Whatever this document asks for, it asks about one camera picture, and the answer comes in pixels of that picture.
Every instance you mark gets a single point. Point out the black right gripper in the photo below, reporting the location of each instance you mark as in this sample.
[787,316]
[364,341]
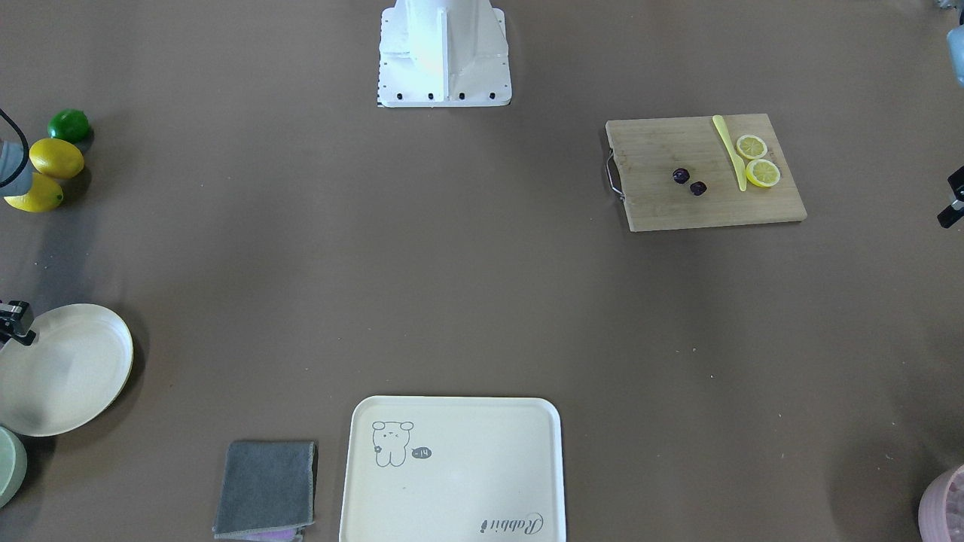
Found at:
[13,318]

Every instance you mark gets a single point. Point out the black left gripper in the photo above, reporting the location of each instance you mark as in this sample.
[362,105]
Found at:
[955,197]

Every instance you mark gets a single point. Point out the lower dark red cherry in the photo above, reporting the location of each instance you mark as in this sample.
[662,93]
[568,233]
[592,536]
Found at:
[681,175]

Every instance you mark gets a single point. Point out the cream rabbit tray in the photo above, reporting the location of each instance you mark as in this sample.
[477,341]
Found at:
[454,469]

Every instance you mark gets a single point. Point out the cream plate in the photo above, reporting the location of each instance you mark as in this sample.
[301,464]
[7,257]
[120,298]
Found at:
[78,364]

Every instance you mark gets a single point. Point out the lower yellow lemon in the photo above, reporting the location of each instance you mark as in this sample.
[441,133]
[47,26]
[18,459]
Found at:
[44,195]

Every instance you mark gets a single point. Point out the yellow lemon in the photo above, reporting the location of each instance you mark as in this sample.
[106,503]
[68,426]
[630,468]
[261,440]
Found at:
[44,195]
[57,158]

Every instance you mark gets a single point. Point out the green bowl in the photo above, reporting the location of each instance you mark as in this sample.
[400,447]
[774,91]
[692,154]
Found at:
[13,465]

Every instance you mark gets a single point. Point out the upper yellow lemon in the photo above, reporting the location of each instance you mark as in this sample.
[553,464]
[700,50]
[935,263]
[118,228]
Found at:
[57,158]

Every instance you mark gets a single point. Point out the upper lemon slice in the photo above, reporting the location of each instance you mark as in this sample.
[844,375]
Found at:
[762,173]

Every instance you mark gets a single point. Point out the lemon slice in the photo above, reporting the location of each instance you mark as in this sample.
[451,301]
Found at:
[762,173]
[751,147]

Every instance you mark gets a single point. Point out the green lime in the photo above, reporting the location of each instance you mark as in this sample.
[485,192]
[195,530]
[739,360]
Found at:
[70,124]

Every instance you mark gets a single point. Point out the lower lemon slice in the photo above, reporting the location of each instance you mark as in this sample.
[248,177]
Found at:
[751,147]

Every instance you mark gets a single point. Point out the yellow plastic knife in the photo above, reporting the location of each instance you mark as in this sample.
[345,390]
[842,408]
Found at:
[738,164]

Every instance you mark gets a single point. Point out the bamboo cutting board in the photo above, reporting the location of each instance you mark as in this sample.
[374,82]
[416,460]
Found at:
[645,152]

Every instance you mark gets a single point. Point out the pink ice bucket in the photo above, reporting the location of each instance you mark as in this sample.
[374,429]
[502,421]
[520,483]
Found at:
[940,512]

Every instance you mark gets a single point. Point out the grey folded cloth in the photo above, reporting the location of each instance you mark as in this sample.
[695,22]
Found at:
[267,491]

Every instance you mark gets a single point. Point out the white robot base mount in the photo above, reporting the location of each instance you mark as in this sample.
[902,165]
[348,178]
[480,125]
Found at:
[443,54]

